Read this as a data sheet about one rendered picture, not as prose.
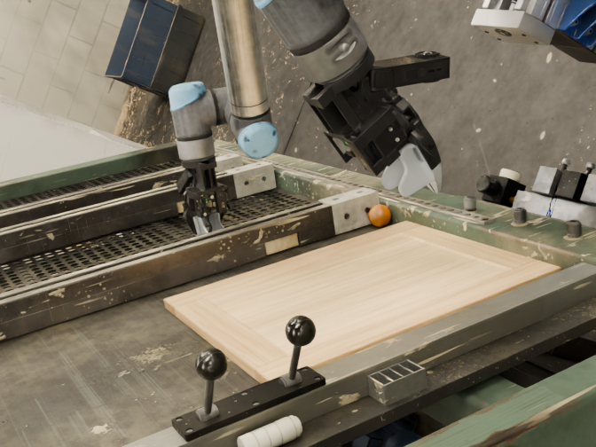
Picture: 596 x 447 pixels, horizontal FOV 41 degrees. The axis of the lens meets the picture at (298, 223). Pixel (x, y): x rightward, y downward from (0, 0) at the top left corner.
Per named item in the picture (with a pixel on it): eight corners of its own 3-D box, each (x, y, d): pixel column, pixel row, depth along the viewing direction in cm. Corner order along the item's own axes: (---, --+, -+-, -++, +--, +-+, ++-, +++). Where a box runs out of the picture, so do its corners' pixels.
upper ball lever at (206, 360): (227, 426, 99) (234, 360, 90) (199, 437, 98) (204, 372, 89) (214, 403, 102) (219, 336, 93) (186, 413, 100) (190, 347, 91)
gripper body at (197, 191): (200, 222, 164) (190, 165, 160) (184, 214, 171) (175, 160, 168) (233, 212, 167) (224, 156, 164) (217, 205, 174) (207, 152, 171)
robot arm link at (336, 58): (327, 8, 89) (365, 11, 82) (348, 41, 91) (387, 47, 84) (278, 52, 87) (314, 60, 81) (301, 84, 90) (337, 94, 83)
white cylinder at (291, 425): (248, 464, 96) (305, 439, 100) (245, 443, 95) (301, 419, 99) (239, 454, 99) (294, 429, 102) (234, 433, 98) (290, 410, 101)
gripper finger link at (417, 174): (411, 216, 97) (373, 163, 93) (443, 184, 98) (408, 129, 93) (426, 223, 95) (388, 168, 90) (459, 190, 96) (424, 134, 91)
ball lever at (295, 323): (309, 392, 105) (324, 326, 96) (284, 403, 103) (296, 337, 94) (294, 371, 107) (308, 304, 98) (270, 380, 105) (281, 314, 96)
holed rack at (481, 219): (496, 221, 155) (495, 218, 155) (484, 224, 153) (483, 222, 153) (182, 139, 295) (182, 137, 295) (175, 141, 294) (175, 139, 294)
